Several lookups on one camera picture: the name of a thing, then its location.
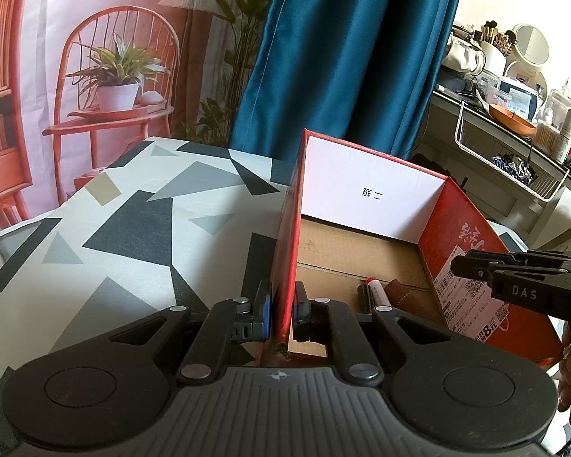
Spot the cotton swab box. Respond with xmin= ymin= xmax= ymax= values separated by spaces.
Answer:
xmin=535 ymin=123 xmax=570 ymax=154

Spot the orange bowl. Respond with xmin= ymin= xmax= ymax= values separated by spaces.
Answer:
xmin=488 ymin=104 xmax=538 ymax=137

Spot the bunch of makeup brushes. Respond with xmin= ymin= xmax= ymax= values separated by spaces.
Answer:
xmin=473 ymin=20 xmax=517 ymax=54

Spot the small round mirror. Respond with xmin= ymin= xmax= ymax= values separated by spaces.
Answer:
xmin=504 ymin=69 xmax=548 ymax=92

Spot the white cloth bag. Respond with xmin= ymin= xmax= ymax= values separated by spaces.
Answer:
xmin=442 ymin=33 xmax=486 ymax=75

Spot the grey vanity desk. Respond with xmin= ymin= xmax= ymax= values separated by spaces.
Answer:
xmin=416 ymin=83 xmax=571 ymax=254

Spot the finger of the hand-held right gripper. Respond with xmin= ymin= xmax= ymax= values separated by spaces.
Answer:
xmin=452 ymin=249 xmax=571 ymax=278
xmin=488 ymin=262 xmax=571 ymax=304

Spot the black cylindrical tube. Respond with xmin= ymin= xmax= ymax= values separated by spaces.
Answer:
xmin=357 ymin=283 xmax=374 ymax=315

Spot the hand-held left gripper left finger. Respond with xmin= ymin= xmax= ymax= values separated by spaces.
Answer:
xmin=95 ymin=280 xmax=274 ymax=387

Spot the tall white bottle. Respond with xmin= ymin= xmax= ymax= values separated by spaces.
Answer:
xmin=549 ymin=109 xmax=571 ymax=165

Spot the blue and white box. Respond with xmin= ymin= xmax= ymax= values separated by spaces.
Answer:
xmin=499 ymin=78 xmax=536 ymax=121

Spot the round white vanity mirror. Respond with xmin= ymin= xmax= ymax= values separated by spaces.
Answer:
xmin=511 ymin=24 xmax=551 ymax=66

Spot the white tube with red cap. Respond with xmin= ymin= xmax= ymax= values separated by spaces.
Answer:
xmin=364 ymin=277 xmax=392 ymax=311

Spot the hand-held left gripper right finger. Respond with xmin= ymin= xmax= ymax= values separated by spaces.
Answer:
xmin=292 ymin=281 xmax=463 ymax=387

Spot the teal blue curtain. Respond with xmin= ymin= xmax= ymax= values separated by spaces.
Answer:
xmin=228 ymin=0 xmax=470 ymax=163

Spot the white wire basket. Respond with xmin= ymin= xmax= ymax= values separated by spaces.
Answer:
xmin=454 ymin=101 xmax=571 ymax=203

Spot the clear acrylic organizer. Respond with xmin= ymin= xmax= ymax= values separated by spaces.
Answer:
xmin=545 ymin=90 xmax=571 ymax=121

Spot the geometric patterned tablecloth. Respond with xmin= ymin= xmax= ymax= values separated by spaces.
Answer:
xmin=0 ymin=136 xmax=529 ymax=410

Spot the printed room scene backdrop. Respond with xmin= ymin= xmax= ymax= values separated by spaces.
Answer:
xmin=0 ymin=0 xmax=287 ymax=240

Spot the red cardboard box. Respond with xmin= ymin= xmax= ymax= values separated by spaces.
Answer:
xmin=254 ymin=128 xmax=565 ymax=370

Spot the brown case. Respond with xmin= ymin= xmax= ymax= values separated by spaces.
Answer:
xmin=385 ymin=280 xmax=418 ymax=313

